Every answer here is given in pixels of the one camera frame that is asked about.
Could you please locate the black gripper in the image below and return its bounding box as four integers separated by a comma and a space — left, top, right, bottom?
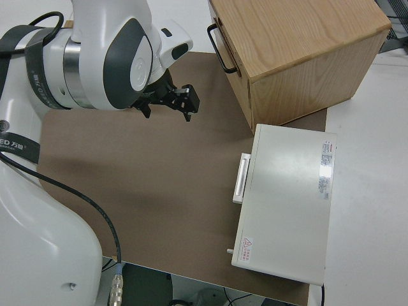
135, 72, 201, 123

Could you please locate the brown table mat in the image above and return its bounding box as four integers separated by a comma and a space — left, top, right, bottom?
37, 50, 329, 306

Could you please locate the white toaster oven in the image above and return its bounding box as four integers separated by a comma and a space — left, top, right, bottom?
229, 123, 338, 286

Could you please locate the wooden drawer cabinet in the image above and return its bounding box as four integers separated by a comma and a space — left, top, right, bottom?
207, 0, 392, 128

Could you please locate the black cabinet handle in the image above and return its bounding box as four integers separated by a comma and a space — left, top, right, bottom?
206, 23, 239, 74

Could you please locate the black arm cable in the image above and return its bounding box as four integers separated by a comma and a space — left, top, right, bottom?
0, 11, 126, 306

